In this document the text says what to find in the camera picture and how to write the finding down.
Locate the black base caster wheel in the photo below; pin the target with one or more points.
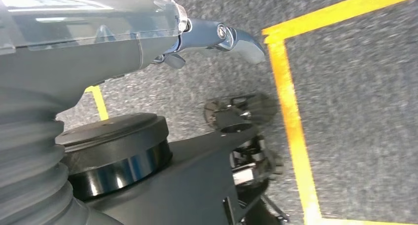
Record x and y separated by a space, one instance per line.
254 164
261 109

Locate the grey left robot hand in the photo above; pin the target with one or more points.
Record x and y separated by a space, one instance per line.
98 60

